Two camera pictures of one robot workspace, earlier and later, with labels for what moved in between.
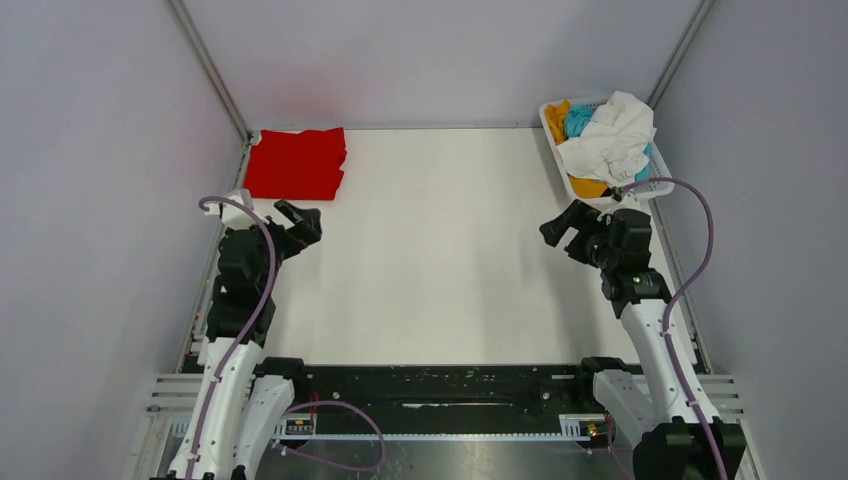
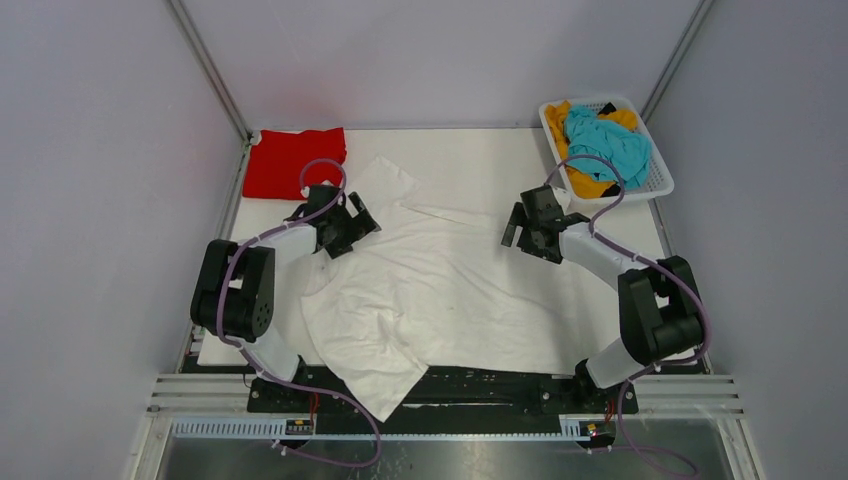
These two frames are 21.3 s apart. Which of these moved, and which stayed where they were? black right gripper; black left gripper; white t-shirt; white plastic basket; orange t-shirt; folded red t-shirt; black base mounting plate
Moved: black right gripper; white t-shirt; black left gripper
Stayed: black base mounting plate; white plastic basket; orange t-shirt; folded red t-shirt
